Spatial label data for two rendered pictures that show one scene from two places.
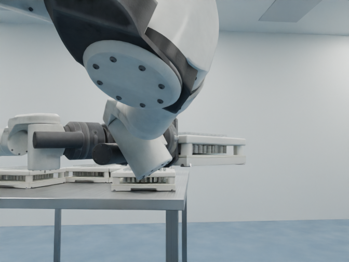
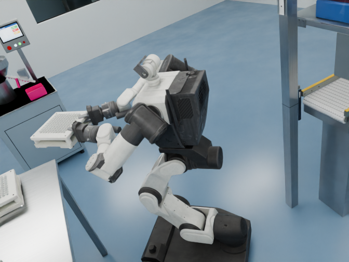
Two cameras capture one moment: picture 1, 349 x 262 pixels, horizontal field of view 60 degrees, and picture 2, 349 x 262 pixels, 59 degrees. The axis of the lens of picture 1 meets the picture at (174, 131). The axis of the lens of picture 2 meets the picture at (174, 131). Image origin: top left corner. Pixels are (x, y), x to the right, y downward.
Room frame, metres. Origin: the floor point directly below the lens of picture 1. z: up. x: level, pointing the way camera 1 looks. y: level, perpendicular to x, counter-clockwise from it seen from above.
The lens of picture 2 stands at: (0.76, 1.60, 1.86)
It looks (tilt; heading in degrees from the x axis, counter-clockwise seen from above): 35 degrees down; 252
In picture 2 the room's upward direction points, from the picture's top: 16 degrees counter-clockwise
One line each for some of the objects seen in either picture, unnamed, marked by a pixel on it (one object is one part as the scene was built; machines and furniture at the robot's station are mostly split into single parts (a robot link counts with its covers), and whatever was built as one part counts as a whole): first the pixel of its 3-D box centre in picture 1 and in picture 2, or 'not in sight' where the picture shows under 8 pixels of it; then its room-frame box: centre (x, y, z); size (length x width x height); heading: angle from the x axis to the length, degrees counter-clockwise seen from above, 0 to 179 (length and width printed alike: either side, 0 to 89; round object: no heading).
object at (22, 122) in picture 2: not in sight; (38, 127); (1.13, -1.56, 0.38); 0.63 x 0.57 x 0.76; 5
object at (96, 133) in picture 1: (104, 140); (86, 133); (0.74, 0.17, 1.05); 0.12 x 0.10 x 0.13; 127
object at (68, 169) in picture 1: (95, 168); not in sight; (1.60, 0.42, 0.94); 0.25 x 0.24 x 0.02; 81
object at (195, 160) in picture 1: (184, 158); (65, 132); (0.84, -0.03, 1.01); 0.24 x 0.24 x 0.02; 45
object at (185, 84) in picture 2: not in sight; (174, 108); (0.35, 0.46, 1.14); 0.34 x 0.30 x 0.36; 45
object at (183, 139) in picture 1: (184, 141); (61, 125); (0.84, -0.03, 1.06); 0.25 x 0.24 x 0.02; 135
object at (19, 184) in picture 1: (25, 181); not in sight; (1.39, 0.68, 0.89); 0.24 x 0.24 x 0.02; 75
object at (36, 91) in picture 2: not in sight; (36, 91); (0.97, -1.38, 0.80); 0.16 x 0.12 x 0.09; 5
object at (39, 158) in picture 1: (57, 144); (106, 134); (0.66, 0.26, 1.04); 0.11 x 0.11 x 0.11; 37
